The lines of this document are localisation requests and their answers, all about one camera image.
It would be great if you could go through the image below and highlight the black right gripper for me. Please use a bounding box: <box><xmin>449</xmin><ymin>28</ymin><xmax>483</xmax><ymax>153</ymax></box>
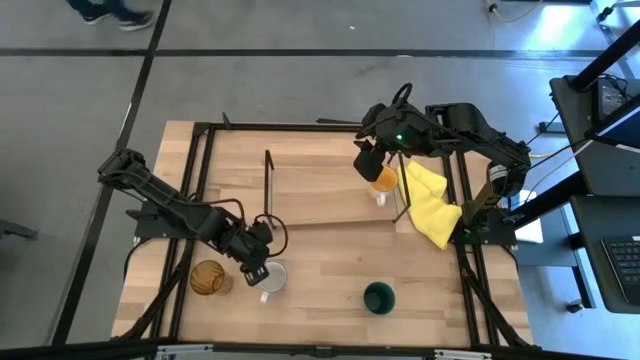
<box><xmin>352</xmin><ymin>101</ymin><xmax>430</xmax><ymax>183</ymax></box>

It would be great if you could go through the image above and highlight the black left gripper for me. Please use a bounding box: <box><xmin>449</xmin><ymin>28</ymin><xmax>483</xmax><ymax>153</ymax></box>
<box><xmin>222</xmin><ymin>221</ymin><xmax>276</xmax><ymax>288</ymax></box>

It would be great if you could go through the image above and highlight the white mug red lattice pattern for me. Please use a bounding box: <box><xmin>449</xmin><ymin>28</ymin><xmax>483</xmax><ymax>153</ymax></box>
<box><xmin>256</xmin><ymin>260</ymin><xmax>289</xmax><ymax>305</ymax></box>

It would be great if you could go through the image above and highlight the dark green cup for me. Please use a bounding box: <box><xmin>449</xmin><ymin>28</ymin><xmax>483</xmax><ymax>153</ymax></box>
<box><xmin>362</xmin><ymin>281</ymin><xmax>397</xmax><ymax>316</ymax></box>

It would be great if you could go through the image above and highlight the amber ribbed glass cup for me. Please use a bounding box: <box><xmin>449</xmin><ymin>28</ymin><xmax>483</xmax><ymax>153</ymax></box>
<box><xmin>189</xmin><ymin>259</ymin><xmax>234</xmax><ymax>297</ymax></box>

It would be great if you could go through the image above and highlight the yellow cloth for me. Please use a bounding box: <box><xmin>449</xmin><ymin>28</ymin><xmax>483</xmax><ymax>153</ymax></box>
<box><xmin>396</xmin><ymin>159</ymin><xmax>464</xmax><ymax>251</ymax></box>

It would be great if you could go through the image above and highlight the dark grey desk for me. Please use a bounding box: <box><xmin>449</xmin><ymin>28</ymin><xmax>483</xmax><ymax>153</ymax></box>
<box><xmin>549</xmin><ymin>74</ymin><xmax>640</xmax><ymax>197</ymax></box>

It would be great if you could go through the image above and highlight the dark grey floor stand foot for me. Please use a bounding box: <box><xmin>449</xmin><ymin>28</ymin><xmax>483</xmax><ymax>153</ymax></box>
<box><xmin>0</xmin><ymin>218</ymin><xmax>39</xmax><ymax>242</ymax></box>

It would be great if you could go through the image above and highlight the black device on desk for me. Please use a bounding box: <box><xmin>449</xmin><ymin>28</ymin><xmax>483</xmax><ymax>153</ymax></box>
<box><xmin>593</xmin><ymin>76</ymin><xmax>632</xmax><ymax>121</ymax></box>

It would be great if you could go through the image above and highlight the black diagonal beam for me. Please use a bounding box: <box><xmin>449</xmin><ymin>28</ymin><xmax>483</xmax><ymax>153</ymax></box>
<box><xmin>571</xmin><ymin>19</ymin><xmax>640</xmax><ymax>92</ymax></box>

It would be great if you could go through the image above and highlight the person's foot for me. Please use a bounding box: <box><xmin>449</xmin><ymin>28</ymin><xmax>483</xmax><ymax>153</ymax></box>
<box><xmin>67</xmin><ymin>0</ymin><xmax>112</xmax><ymax>26</ymax></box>
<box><xmin>104</xmin><ymin>0</ymin><xmax>155</xmax><ymax>33</ymax></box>

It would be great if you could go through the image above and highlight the black laptop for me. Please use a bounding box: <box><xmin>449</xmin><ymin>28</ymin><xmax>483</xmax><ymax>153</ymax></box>
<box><xmin>569</xmin><ymin>194</ymin><xmax>640</xmax><ymax>315</ymax></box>

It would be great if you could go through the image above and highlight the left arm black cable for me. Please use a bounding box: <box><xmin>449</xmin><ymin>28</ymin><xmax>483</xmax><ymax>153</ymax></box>
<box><xmin>199</xmin><ymin>197</ymin><xmax>290</xmax><ymax>259</ymax></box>

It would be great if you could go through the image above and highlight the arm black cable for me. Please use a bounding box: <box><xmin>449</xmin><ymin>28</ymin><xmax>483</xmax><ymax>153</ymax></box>
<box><xmin>391</xmin><ymin>82</ymin><xmax>415</xmax><ymax>107</ymax></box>
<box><xmin>199</xmin><ymin>197</ymin><xmax>290</xmax><ymax>259</ymax></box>

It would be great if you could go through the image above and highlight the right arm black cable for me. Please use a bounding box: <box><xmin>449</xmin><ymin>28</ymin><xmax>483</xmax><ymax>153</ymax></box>
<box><xmin>391</xmin><ymin>82</ymin><xmax>415</xmax><ymax>107</ymax></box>

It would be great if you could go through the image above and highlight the black aluminium table frame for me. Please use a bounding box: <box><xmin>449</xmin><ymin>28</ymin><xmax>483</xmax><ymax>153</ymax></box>
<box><xmin>110</xmin><ymin>112</ymin><xmax>536</xmax><ymax>351</ymax></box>

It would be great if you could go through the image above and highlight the yellow floor cable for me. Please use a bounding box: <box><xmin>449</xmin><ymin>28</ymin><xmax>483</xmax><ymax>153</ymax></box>
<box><xmin>482</xmin><ymin>0</ymin><xmax>545</xmax><ymax>24</ymax></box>

